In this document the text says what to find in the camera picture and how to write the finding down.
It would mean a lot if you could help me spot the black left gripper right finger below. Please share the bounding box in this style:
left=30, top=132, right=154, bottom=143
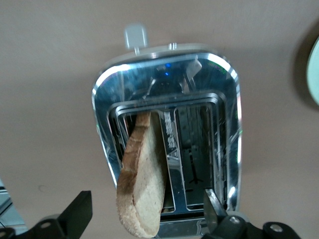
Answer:
left=203, top=189, right=260, bottom=239

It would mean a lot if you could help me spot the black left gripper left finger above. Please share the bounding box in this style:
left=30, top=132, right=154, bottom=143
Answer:
left=24, top=190, right=93, bottom=239

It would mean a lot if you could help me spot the toasted bread slice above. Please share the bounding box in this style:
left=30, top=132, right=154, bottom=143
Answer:
left=116, top=111, right=167, bottom=239

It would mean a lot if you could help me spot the pale green round plate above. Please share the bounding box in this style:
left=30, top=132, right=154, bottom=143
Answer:
left=306, top=37, right=319, bottom=108

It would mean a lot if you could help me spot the beige chrome toaster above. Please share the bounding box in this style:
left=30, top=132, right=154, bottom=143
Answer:
left=91, top=23, right=243, bottom=239

